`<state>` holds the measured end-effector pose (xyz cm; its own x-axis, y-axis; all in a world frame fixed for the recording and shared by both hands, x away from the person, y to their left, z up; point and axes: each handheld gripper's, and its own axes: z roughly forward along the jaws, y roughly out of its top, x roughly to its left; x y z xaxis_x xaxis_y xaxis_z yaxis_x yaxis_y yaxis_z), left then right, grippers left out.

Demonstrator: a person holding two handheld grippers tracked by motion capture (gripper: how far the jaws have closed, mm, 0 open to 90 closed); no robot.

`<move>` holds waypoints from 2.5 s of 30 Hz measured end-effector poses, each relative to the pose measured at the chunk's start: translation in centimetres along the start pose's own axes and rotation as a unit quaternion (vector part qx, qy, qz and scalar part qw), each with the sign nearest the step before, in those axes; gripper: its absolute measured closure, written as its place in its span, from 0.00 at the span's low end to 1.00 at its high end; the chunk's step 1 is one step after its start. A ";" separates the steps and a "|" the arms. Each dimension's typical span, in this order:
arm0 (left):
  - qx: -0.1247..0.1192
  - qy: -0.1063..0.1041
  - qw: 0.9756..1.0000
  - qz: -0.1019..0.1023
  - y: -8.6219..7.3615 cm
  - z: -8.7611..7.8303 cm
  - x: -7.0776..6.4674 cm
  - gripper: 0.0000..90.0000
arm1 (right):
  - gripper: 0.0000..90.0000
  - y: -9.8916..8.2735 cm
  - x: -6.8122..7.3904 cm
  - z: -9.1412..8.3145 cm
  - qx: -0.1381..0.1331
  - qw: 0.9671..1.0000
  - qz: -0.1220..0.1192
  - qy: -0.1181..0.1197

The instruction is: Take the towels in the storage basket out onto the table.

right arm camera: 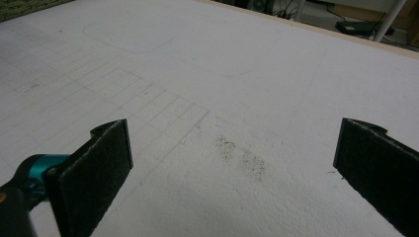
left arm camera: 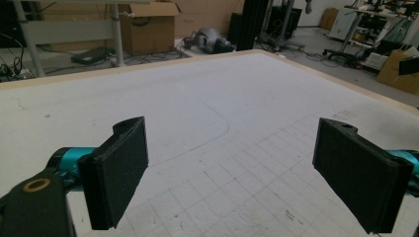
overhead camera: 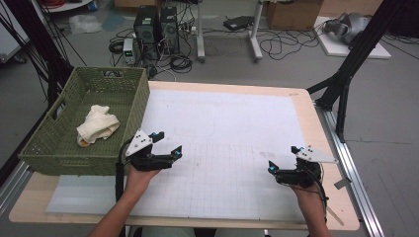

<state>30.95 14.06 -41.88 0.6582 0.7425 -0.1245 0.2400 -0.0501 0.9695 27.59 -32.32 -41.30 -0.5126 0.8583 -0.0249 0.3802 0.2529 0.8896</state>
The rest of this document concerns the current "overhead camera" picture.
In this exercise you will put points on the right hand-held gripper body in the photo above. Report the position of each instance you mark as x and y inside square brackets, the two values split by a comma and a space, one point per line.
[298, 176]

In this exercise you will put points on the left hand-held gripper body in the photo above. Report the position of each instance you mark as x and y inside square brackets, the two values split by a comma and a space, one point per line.
[146, 162]

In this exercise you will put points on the cream egg print cloth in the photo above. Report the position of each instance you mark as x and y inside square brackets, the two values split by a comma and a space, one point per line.
[99, 125]

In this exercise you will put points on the green woven basket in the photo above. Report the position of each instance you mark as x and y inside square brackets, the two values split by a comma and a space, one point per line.
[99, 95]

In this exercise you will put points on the person's left hand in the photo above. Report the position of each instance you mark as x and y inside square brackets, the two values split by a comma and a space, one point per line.
[140, 181]

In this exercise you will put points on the person's right hand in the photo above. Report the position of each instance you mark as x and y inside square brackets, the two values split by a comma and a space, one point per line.
[309, 197]

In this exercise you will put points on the grey tape piece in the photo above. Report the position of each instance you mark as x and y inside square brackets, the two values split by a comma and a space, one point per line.
[342, 183]

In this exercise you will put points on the thin wooden stick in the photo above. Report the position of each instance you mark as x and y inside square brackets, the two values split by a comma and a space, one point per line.
[335, 216]

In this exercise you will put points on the white grid mat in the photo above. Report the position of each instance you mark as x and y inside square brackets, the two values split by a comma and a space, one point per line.
[224, 125]

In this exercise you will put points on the small white power supply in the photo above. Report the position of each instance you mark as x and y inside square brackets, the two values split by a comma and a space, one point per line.
[129, 51]

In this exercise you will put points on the large black computer tower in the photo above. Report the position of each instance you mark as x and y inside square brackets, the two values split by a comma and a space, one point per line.
[146, 33]

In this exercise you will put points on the slim black computer tower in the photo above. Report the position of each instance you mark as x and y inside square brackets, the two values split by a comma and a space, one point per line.
[170, 29]

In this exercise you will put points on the white floor board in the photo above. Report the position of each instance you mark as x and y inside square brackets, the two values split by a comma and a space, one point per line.
[336, 49]

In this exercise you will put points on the white desk leg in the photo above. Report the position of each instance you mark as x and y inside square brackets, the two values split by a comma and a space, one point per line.
[200, 33]
[255, 36]

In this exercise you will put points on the black metal stand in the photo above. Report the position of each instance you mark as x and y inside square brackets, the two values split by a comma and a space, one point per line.
[42, 49]
[359, 49]

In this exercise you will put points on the grey headset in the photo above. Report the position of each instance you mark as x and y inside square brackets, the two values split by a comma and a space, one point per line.
[347, 28]

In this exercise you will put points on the clear plastic bag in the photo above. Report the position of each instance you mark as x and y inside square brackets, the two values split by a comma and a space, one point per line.
[85, 24]

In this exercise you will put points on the brown cardboard box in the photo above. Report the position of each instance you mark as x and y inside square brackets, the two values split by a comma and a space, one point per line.
[293, 15]

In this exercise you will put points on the flat black device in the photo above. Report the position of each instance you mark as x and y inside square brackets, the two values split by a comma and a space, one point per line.
[238, 22]

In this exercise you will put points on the aluminium rail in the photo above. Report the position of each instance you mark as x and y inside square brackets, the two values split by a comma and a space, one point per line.
[13, 187]
[349, 164]

